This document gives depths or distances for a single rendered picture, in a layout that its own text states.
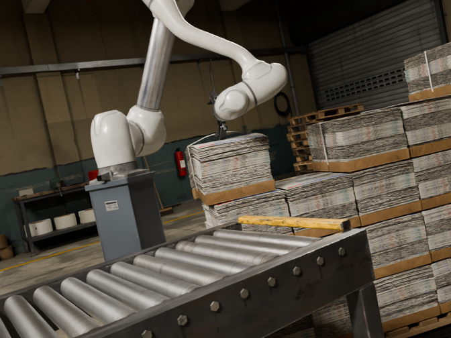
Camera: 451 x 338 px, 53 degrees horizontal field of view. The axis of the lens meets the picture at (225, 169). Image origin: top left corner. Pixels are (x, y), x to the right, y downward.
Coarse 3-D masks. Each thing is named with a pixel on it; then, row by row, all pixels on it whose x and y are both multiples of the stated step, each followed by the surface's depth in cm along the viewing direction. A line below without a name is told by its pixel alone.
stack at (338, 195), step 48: (288, 192) 180; (336, 192) 186; (384, 192) 190; (432, 192) 194; (384, 240) 189; (432, 240) 194; (384, 288) 190; (432, 288) 194; (288, 336) 181; (336, 336) 185
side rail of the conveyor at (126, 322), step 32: (288, 256) 92; (320, 256) 94; (352, 256) 99; (224, 288) 81; (256, 288) 85; (288, 288) 89; (320, 288) 93; (352, 288) 98; (128, 320) 74; (160, 320) 74; (192, 320) 77; (224, 320) 81; (256, 320) 84; (288, 320) 88
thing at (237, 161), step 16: (208, 144) 176; (224, 144) 174; (240, 144) 175; (256, 144) 176; (208, 160) 173; (224, 160) 174; (240, 160) 177; (256, 160) 178; (208, 176) 174; (224, 176) 176; (240, 176) 177; (256, 176) 179; (208, 192) 175
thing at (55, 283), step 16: (224, 224) 145; (240, 224) 144; (176, 240) 135; (192, 240) 134; (128, 256) 125; (80, 272) 118; (32, 288) 110; (0, 304) 106; (32, 304) 110; (48, 320) 112; (16, 336) 108
